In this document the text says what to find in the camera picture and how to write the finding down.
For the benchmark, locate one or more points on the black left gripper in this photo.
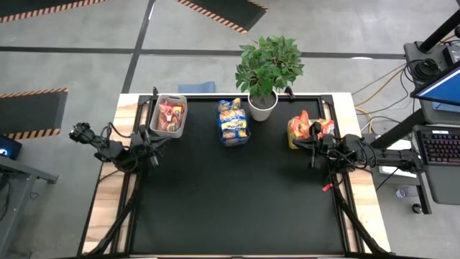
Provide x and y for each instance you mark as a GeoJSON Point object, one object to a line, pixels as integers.
{"type": "Point", "coordinates": [143, 145]}

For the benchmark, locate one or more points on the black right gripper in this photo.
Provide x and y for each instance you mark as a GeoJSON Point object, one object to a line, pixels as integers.
{"type": "Point", "coordinates": [325, 149]}

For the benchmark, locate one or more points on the red Maruchan noodle pack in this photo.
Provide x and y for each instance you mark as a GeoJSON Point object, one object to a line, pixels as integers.
{"type": "Point", "coordinates": [178, 118]}
{"type": "Point", "coordinates": [164, 118]}

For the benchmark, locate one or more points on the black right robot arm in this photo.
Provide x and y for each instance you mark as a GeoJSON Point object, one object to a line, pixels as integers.
{"type": "Point", "coordinates": [381, 156]}

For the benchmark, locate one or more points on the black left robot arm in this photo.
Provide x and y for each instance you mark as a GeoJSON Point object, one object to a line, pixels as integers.
{"type": "Point", "coordinates": [108, 149]}

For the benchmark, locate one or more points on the light grey plastic bin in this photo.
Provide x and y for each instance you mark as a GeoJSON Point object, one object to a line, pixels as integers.
{"type": "Point", "coordinates": [169, 134]}

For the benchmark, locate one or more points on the yellow-green plastic bin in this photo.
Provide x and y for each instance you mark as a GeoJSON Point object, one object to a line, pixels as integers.
{"type": "Point", "coordinates": [291, 144]}

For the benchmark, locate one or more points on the red tag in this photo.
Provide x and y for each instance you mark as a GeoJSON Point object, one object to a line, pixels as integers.
{"type": "Point", "coordinates": [327, 187]}

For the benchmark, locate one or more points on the white plant pot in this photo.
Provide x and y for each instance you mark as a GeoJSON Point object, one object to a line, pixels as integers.
{"type": "Point", "coordinates": [262, 113]}

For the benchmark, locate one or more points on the dark translucent plastic bin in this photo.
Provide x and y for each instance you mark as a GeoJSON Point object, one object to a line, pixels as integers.
{"type": "Point", "coordinates": [220, 140]}

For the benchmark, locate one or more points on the blue-grey pad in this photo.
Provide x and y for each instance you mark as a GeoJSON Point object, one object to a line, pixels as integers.
{"type": "Point", "coordinates": [197, 87]}

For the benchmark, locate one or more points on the green leafy plant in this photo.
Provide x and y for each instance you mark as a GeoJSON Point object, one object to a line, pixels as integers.
{"type": "Point", "coordinates": [269, 66]}

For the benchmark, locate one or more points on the white paper sheet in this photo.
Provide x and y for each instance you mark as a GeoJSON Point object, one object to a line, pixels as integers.
{"type": "Point", "coordinates": [399, 173]}

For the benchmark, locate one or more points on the clear water bottle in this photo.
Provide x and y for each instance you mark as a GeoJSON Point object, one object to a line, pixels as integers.
{"type": "Point", "coordinates": [401, 193]}

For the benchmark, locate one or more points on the black caster wheel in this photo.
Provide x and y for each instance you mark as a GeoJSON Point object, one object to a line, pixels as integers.
{"type": "Point", "coordinates": [417, 208]}

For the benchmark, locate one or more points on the grey laptop with keyboard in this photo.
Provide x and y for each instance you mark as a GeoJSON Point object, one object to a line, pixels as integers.
{"type": "Point", "coordinates": [440, 147]}

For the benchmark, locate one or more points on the black hazard-striped floor mat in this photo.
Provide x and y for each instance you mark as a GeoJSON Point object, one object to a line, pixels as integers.
{"type": "Point", "coordinates": [21, 9]}
{"type": "Point", "coordinates": [230, 11]}
{"type": "Point", "coordinates": [28, 115]}

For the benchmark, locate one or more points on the grey equipment stand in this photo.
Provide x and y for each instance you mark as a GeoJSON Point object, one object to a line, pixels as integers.
{"type": "Point", "coordinates": [413, 48]}

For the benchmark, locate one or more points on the monitor with blue screen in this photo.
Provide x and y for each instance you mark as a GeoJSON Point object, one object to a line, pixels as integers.
{"type": "Point", "coordinates": [442, 88]}

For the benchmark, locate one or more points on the dark device with blue light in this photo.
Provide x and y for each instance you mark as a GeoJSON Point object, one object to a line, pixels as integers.
{"type": "Point", "coordinates": [9, 149]}

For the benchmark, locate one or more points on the grey desk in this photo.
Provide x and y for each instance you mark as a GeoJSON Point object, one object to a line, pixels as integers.
{"type": "Point", "coordinates": [14, 201]}

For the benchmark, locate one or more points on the black diagonal pole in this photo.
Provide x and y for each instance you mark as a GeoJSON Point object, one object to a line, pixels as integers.
{"type": "Point", "coordinates": [440, 32]}

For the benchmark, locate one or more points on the black aluminium rig frame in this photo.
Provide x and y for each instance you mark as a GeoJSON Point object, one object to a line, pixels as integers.
{"type": "Point", "coordinates": [325, 100]}

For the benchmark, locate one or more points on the black frame clamp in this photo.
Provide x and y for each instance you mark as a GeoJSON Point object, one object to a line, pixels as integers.
{"type": "Point", "coordinates": [155, 91]}
{"type": "Point", "coordinates": [289, 93]}

